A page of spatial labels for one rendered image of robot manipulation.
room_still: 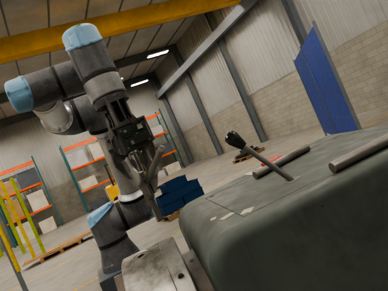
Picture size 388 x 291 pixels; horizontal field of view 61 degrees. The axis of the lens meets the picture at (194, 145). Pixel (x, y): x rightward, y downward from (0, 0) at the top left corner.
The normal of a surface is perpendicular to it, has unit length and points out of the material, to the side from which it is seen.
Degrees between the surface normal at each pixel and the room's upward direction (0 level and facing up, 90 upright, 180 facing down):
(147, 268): 27
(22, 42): 90
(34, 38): 90
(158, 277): 38
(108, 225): 90
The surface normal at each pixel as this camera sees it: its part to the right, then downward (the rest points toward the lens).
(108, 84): 0.36, -0.14
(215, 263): -0.58, -0.04
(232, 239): -0.11, -0.43
